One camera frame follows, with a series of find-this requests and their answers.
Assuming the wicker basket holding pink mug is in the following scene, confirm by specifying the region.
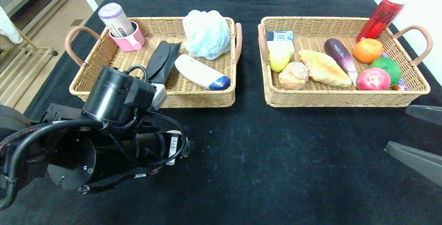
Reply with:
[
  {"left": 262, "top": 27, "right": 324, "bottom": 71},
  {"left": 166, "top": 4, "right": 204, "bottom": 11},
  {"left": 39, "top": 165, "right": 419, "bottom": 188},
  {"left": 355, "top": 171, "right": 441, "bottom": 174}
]
[{"left": 65, "top": 17, "right": 243, "bottom": 109}]

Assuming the beige metal trolley frame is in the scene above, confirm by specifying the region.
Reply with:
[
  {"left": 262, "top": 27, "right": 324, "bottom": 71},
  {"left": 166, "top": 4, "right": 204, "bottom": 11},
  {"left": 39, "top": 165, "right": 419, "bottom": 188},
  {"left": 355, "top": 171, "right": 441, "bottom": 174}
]
[{"left": 0, "top": 28, "right": 58, "bottom": 119}]

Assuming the red soda can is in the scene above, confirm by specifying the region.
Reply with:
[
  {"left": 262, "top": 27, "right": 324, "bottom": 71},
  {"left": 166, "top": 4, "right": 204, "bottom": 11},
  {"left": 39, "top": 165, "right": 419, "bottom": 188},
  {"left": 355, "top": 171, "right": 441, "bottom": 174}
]
[{"left": 356, "top": 0, "right": 405, "bottom": 43}]

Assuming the colourful snack packet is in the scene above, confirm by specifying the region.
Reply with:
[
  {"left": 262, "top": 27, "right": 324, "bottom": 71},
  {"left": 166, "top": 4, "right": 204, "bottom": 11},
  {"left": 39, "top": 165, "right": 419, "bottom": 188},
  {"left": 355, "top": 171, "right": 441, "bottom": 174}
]
[{"left": 380, "top": 53, "right": 409, "bottom": 91}]

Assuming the purple eggplant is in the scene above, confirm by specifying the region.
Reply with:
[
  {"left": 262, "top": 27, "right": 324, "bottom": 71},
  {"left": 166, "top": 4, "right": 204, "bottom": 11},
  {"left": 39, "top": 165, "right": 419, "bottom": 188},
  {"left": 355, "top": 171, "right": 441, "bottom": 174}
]
[{"left": 324, "top": 38, "right": 358, "bottom": 88}]

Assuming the black left camera cable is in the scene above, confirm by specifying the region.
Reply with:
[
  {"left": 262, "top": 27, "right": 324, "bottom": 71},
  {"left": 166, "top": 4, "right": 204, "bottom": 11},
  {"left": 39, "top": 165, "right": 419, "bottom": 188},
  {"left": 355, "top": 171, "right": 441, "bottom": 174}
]
[{"left": 125, "top": 64, "right": 150, "bottom": 82}]

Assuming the white tube with purple cap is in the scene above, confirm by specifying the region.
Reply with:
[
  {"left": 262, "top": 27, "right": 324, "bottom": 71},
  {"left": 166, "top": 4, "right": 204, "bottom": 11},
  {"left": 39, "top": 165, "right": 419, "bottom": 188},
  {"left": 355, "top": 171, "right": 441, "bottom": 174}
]
[{"left": 98, "top": 3, "right": 136, "bottom": 38}]

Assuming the green round fruit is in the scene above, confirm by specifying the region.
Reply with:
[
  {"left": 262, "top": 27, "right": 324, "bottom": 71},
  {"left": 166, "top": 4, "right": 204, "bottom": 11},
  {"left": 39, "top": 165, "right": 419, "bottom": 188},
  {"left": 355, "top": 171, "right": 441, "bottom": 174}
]
[{"left": 369, "top": 57, "right": 402, "bottom": 84}]

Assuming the small blue labelled bottle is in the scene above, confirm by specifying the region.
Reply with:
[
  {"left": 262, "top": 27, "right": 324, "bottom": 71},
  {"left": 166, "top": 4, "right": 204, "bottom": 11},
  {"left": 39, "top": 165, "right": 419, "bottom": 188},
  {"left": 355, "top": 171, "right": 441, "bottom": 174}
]
[{"left": 266, "top": 31, "right": 294, "bottom": 42}]

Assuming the black curved plastic piece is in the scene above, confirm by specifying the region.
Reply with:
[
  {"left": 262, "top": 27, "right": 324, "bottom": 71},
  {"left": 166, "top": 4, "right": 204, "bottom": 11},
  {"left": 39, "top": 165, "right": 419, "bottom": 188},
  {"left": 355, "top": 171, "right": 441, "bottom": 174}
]
[{"left": 147, "top": 41, "right": 182, "bottom": 85}]

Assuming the small white juice carton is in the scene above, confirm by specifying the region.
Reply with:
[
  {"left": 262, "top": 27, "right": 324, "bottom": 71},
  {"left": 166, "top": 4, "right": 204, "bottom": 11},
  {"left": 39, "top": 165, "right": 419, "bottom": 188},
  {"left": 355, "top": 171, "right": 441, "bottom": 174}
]
[{"left": 267, "top": 40, "right": 295, "bottom": 57}]

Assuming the orange fruit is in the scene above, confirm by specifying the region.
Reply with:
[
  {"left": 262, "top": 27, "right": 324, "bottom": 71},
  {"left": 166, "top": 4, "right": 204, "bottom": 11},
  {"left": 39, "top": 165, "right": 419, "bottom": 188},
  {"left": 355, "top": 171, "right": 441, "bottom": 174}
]
[{"left": 353, "top": 38, "right": 384, "bottom": 64}]

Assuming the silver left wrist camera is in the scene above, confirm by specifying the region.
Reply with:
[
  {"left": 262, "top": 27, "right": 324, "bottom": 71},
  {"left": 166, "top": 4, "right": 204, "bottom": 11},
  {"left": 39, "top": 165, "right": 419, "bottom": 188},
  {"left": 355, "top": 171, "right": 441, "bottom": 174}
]
[{"left": 148, "top": 83, "right": 168, "bottom": 111}]

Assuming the golden bread loaf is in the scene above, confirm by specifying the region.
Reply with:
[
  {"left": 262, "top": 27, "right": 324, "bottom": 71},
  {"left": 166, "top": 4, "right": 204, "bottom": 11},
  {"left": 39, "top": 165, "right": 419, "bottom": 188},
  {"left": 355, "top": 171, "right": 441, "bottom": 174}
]
[{"left": 298, "top": 50, "right": 352, "bottom": 88}]

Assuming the pink mug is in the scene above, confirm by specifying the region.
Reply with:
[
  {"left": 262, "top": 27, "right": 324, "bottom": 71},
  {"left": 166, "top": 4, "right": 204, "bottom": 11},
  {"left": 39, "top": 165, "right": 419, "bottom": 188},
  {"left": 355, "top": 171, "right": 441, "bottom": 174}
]
[{"left": 110, "top": 21, "right": 146, "bottom": 52}]

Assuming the cream puff pastry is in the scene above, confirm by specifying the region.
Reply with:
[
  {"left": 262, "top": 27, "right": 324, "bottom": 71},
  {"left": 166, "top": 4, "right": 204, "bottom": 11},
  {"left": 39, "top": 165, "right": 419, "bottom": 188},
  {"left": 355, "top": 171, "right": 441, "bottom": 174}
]
[{"left": 278, "top": 62, "right": 309, "bottom": 91}]

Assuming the white shampoo bottle blue cap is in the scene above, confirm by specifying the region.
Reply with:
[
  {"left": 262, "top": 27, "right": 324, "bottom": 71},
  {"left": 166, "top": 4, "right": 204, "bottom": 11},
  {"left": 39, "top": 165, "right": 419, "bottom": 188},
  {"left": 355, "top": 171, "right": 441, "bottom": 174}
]
[{"left": 174, "top": 54, "right": 231, "bottom": 91}]

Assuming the white hanging cloth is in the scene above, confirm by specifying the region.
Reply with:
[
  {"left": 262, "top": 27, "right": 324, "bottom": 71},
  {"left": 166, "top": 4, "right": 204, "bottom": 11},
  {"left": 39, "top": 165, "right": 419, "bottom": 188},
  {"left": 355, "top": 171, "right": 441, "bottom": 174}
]
[{"left": 0, "top": 7, "right": 24, "bottom": 45}]

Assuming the wicker basket holding food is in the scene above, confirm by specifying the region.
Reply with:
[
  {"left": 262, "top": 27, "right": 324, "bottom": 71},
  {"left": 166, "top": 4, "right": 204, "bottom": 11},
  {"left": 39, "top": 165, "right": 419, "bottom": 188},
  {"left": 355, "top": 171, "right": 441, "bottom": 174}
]
[{"left": 257, "top": 16, "right": 433, "bottom": 108}]

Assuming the black table cloth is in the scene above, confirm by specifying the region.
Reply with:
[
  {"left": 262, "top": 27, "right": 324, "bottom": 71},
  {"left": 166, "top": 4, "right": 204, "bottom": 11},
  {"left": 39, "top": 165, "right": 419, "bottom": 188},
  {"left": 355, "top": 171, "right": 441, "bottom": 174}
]
[{"left": 0, "top": 0, "right": 442, "bottom": 225}]

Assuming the red peach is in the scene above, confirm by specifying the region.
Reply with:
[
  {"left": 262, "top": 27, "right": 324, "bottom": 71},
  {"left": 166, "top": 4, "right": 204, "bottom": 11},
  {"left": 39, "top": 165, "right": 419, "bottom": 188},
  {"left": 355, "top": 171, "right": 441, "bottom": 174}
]
[{"left": 356, "top": 68, "right": 391, "bottom": 91}]

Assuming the light blue bath pouf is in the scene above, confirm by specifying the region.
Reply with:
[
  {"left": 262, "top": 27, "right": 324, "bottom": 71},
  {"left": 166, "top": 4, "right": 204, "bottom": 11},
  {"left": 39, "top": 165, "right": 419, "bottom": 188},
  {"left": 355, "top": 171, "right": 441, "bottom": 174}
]
[{"left": 183, "top": 10, "right": 232, "bottom": 60}]

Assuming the yellow round fruit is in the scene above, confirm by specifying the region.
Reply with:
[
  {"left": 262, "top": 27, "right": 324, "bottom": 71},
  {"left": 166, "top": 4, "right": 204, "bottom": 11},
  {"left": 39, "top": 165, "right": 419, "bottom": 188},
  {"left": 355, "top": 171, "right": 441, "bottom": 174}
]
[{"left": 269, "top": 41, "right": 292, "bottom": 72}]

